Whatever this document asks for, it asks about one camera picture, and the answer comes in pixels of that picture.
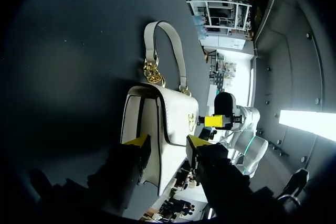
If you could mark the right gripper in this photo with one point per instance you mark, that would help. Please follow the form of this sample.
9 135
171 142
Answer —
223 104

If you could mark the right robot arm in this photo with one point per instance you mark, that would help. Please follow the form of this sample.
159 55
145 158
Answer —
252 140

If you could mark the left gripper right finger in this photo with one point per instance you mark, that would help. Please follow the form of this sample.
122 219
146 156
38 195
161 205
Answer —
212 163

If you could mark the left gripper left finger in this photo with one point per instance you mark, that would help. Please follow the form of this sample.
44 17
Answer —
134 161

